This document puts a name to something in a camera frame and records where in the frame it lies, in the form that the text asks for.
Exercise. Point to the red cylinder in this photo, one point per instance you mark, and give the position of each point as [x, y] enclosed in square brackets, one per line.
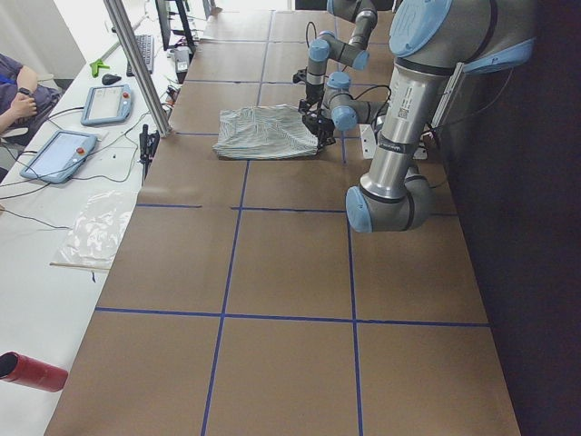
[29, 372]

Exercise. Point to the black keyboard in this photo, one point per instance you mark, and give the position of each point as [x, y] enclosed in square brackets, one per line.
[145, 44]

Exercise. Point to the aluminium frame post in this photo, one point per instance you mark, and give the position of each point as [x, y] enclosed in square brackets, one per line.
[126, 36]

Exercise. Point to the near blue teach pendant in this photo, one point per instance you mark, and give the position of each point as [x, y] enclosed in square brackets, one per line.
[60, 157]

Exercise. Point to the seated person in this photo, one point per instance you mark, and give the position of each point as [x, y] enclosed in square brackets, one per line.
[24, 102]

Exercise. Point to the black computer mouse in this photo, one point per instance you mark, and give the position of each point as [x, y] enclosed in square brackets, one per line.
[110, 79]

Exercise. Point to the clear plastic bag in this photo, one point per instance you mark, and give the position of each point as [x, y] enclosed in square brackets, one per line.
[97, 232]

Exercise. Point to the far blue teach pendant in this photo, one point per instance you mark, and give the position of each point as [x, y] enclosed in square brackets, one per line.
[107, 105]

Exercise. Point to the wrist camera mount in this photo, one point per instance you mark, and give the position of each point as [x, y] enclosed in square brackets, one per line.
[300, 76]

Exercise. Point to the green tool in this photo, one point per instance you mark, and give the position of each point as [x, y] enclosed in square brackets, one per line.
[98, 65]

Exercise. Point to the blue teach pendant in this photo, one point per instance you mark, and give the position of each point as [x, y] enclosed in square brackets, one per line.
[107, 105]
[60, 157]

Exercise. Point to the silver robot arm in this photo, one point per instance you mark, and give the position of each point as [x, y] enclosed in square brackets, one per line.
[326, 46]
[428, 39]

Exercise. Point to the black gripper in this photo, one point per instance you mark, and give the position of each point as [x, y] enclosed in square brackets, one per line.
[312, 97]
[316, 123]

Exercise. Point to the navy white striped polo shirt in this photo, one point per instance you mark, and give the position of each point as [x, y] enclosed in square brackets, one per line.
[264, 133]

